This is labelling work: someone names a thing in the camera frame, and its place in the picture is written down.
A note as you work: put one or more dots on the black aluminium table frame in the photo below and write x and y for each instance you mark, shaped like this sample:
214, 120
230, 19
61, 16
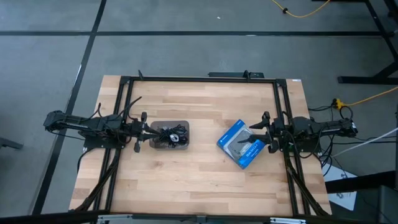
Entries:
202, 79

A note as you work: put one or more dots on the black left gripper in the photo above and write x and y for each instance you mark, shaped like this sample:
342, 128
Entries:
138, 130

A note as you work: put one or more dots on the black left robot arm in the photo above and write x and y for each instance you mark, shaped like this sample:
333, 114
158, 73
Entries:
77, 123

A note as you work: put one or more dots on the grey plastic tray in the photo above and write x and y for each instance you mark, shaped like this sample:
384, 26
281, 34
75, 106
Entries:
169, 147

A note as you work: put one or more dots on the grey furniture foot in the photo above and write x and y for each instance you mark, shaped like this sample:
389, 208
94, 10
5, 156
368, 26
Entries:
9, 143

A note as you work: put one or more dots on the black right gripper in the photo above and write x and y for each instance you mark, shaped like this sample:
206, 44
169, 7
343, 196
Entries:
276, 132

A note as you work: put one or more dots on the black floor bar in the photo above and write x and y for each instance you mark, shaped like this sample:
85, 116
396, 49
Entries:
357, 183

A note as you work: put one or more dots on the dark grey box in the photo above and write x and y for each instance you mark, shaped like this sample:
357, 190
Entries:
388, 205

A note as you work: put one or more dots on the silver metal bracket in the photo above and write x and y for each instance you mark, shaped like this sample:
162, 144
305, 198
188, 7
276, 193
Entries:
286, 221
115, 217

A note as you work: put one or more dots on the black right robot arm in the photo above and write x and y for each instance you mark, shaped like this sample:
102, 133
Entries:
311, 126

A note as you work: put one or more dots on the black rig beam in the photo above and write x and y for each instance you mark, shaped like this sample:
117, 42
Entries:
46, 217

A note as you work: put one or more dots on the blue game controller package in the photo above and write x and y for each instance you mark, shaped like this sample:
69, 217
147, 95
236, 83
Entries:
230, 135

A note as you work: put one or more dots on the black metal stand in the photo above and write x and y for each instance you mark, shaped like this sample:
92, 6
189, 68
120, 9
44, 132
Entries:
367, 80

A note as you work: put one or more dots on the white paper sheet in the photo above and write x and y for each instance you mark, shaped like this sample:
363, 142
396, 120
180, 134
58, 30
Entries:
345, 199

